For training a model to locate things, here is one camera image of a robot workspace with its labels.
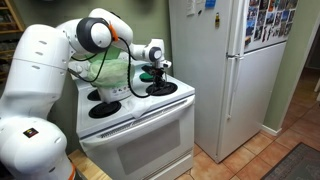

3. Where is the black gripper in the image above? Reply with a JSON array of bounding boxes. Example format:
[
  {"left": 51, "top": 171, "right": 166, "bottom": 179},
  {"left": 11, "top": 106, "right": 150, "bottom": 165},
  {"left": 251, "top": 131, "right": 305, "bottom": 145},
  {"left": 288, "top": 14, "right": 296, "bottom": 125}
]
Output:
[{"left": 149, "top": 63, "right": 169, "bottom": 89}]

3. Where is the white cloth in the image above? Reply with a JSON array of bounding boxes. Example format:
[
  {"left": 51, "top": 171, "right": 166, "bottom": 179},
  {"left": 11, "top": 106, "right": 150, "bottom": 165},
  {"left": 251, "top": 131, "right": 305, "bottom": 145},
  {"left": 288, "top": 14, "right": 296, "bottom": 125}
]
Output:
[{"left": 124, "top": 96, "right": 155, "bottom": 119}]

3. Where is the black coil stove burner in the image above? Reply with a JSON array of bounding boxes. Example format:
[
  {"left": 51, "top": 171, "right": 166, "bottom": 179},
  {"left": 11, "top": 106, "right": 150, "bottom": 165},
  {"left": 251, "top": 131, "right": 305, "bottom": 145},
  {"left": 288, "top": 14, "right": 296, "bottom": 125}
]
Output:
[
  {"left": 88, "top": 100, "right": 123, "bottom": 120},
  {"left": 141, "top": 64, "right": 155, "bottom": 75},
  {"left": 145, "top": 81, "right": 179, "bottom": 97},
  {"left": 87, "top": 88, "right": 103, "bottom": 102}
]

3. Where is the white waste bin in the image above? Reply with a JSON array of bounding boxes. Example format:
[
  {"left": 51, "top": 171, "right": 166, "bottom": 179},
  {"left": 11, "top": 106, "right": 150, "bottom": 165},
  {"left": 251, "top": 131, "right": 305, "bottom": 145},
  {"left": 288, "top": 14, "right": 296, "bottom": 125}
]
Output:
[{"left": 97, "top": 77, "right": 133, "bottom": 104}]

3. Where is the green bin liner bag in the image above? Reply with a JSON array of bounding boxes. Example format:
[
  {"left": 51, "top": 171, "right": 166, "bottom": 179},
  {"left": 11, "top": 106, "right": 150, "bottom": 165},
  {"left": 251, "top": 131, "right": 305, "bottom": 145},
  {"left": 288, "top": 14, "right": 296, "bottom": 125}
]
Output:
[{"left": 86, "top": 58, "right": 137, "bottom": 90}]

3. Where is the green waste bin lid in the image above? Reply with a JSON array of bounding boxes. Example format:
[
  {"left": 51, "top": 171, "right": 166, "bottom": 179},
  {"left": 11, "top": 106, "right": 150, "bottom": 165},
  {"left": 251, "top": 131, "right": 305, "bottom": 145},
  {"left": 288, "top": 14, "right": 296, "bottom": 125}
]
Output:
[{"left": 84, "top": 44, "right": 124, "bottom": 64}]

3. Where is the white electric stove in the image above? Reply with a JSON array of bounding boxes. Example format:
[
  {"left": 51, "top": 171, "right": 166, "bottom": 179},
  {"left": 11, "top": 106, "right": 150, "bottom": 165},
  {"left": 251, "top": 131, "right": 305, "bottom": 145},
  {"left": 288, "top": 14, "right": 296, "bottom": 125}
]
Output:
[{"left": 68, "top": 63, "right": 197, "bottom": 180}]

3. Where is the white refrigerator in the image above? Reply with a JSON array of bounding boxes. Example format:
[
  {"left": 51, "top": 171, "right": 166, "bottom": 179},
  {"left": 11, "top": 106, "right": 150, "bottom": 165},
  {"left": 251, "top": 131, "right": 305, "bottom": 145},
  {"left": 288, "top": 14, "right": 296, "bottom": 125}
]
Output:
[{"left": 168, "top": 0, "right": 300, "bottom": 164}]

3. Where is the yellow black fridge magnet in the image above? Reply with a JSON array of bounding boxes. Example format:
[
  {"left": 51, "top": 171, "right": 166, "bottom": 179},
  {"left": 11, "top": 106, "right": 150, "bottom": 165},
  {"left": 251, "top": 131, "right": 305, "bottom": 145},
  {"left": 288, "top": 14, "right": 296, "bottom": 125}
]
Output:
[{"left": 214, "top": 12, "right": 221, "bottom": 29}]

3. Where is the blue paper note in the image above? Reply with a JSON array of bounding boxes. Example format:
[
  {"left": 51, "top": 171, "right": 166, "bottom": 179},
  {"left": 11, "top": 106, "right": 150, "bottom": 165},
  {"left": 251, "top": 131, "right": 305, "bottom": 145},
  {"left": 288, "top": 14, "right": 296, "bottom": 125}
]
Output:
[{"left": 204, "top": 0, "right": 217, "bottom": 10}]

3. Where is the light wooden table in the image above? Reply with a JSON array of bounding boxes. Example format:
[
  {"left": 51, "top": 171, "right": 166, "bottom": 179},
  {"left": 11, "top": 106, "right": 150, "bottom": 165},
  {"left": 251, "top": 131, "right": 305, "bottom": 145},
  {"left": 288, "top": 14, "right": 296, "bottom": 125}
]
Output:
[{"left": 68, "top": 148, "right": 113, "bottom": 180}]

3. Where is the colourful fridge photo collage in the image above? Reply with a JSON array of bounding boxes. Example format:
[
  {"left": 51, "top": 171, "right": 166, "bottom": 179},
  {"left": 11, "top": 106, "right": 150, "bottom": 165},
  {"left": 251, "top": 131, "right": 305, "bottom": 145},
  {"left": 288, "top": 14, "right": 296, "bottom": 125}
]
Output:
[{"left": 244, "top": 0, "right": 299, "bottom": 48}]

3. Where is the grey floor mat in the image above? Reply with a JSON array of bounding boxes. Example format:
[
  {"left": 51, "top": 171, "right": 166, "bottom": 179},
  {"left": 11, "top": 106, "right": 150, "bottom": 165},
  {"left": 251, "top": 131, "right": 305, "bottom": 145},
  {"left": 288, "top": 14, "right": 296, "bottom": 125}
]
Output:
[{"left": 260, "top": 142, "right": 320, "bottom": 180}]

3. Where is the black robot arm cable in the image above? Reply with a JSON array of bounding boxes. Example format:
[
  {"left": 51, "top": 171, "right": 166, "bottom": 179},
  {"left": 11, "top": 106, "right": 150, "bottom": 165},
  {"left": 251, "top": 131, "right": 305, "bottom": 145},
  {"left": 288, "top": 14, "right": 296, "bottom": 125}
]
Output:
[{"left": 68, "top": 21, "right": 161, "bottom": 100}]

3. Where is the white oven door handle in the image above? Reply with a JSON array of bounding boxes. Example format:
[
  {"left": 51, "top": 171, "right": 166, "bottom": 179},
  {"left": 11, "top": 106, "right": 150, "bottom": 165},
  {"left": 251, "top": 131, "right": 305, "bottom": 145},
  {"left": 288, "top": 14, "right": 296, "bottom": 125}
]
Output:
[{"left": 79, "top": 96, "right": 196, "bottom": 148}]

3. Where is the white fridge door handle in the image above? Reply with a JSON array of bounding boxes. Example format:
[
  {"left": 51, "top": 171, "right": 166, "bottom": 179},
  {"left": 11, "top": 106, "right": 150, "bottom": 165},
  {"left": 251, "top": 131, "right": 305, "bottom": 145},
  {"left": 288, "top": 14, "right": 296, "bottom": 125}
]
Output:
[{"left": 225, "top": 54, "right": 242, "bottom": 122}]

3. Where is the white freezer door handle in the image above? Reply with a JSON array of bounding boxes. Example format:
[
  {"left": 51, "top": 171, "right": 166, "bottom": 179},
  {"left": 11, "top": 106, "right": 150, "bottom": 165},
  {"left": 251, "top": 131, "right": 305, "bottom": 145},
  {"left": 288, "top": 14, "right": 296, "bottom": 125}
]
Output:
[{"left": 227, "top": 0, "right": 245, "bottom": 58}]

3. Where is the wooden wall shelf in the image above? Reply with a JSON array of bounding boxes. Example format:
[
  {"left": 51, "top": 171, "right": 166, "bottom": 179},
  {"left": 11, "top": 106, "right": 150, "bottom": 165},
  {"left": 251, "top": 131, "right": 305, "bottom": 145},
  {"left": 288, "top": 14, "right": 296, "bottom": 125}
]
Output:
[{"left": 0, "top": 0, "right": 27, "bottom": 83}]

